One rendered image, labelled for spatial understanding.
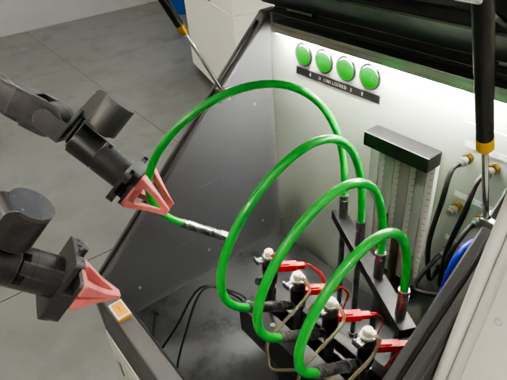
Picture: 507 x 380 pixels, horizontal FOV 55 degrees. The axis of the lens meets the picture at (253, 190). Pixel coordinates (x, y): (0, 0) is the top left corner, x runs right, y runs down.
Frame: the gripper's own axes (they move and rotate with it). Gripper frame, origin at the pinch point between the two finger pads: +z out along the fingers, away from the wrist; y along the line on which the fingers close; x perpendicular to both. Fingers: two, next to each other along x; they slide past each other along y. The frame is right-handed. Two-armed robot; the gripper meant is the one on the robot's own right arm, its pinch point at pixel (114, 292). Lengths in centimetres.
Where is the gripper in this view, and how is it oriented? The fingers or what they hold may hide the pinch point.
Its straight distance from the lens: 75.3
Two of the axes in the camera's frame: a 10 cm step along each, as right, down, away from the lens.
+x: -3.9, -5.2, 7.6
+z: 7.0, 3.7, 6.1
